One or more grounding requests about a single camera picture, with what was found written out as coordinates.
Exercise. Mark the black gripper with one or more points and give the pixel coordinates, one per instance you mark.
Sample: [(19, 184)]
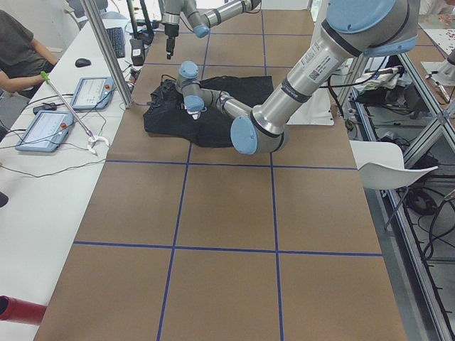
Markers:
[(170, 31)]

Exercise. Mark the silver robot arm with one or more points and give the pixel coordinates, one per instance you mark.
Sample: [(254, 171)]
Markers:
[(200, 23), (350, 29)]

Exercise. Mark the black keyboard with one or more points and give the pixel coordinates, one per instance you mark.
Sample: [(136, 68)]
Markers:
[(116, 38)]

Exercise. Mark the far blue teach pendant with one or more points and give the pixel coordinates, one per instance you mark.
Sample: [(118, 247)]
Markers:
[(92, 93)]

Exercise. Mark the blue teach pendant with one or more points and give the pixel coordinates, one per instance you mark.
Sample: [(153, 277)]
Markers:
[(47, 131), (92, 93)]

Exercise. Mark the black computer mouse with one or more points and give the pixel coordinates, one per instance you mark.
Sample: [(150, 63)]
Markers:
[(82, 62)]

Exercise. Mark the reach grabber stick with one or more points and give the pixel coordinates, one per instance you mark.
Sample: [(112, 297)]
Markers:
[(92, 138)]

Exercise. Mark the near blue teach pendant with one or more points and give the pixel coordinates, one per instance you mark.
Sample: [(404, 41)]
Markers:
[(47, 131)]

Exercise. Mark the seated person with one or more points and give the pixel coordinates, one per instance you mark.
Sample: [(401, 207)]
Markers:
[(23, 58)]

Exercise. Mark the white plastic chair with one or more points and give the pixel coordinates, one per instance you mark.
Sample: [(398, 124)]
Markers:
[(382, 167)]

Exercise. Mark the red cylinder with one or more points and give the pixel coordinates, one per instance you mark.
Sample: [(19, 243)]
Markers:
[(19, 311)]

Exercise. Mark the aluminium frame post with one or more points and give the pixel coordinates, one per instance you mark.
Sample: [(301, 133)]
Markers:
[(99, 30)]

